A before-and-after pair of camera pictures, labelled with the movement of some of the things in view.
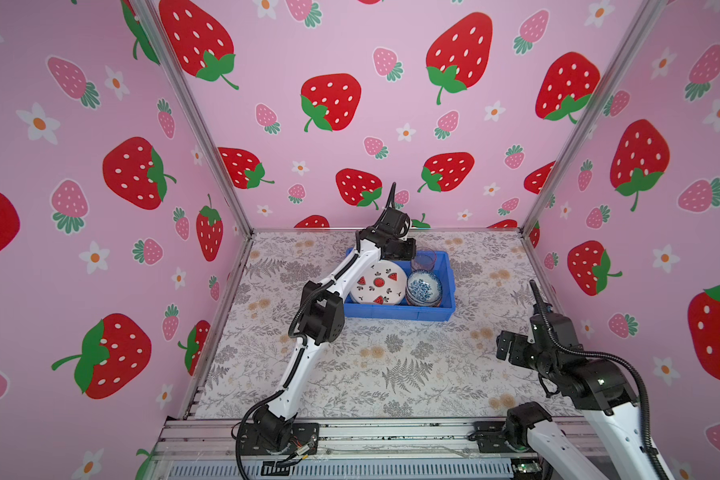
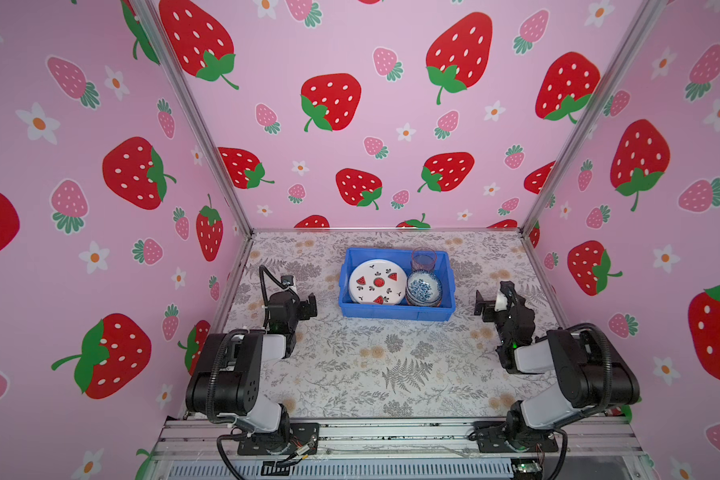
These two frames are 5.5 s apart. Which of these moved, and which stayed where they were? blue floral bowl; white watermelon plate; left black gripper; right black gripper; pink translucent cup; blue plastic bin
Moved: left black gripper; right black gripper
Stayed: pink translucent cup; blue plastic bin; white watermelon plate; blue floral bowl
